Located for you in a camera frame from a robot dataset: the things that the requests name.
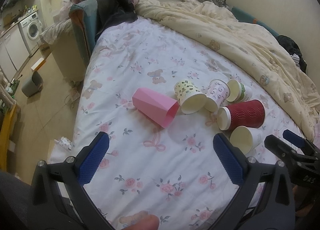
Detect white green paper cup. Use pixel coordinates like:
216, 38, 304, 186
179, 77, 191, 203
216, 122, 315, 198
226, 79, 252, 103

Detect plain white paper cup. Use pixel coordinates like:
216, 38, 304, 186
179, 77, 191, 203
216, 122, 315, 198
229, 126, 263, 155

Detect red ripple paper cup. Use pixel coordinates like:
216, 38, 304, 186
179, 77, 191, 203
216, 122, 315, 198
216, 100, 266, 131

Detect pink patterned paper cup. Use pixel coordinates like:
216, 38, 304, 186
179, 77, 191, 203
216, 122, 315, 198
204, 79, 230, 112

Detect yellow patterned paper cup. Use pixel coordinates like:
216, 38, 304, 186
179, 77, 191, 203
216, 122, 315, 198
174, 79, 207, 114

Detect pink faceted plastic cup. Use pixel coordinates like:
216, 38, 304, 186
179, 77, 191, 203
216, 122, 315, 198
132, 87, 179, 128

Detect operator thumb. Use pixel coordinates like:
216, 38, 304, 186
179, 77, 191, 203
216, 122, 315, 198
123, 215, 159, 230

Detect white patterned tissue pack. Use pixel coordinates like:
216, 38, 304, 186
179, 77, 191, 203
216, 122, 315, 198
54, 137, 73, 151

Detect yellow wooden chair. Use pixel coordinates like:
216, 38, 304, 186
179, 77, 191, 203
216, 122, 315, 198
0, 104, 20, 171

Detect cream bear print duvet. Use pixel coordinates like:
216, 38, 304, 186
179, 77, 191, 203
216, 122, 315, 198
135, 0, 319, 140

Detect white floral bed sheet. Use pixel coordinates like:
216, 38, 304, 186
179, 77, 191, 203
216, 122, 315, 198
74, 18, 297, 229

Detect grey trash bin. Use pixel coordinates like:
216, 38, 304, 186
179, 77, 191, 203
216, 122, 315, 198
21, 71, 43, 98

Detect white kitchen cabinet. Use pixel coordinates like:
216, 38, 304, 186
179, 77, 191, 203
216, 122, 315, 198
1, 25, 29, 81

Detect white washing machine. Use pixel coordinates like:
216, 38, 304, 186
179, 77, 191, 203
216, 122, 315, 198
18, 11, 42, 57

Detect dark clothes pile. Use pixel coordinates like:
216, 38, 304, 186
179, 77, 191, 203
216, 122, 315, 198
95, 0, 138, 40

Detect black clothes by wall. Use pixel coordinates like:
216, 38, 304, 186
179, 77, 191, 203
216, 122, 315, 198
276, 35, 307, 74

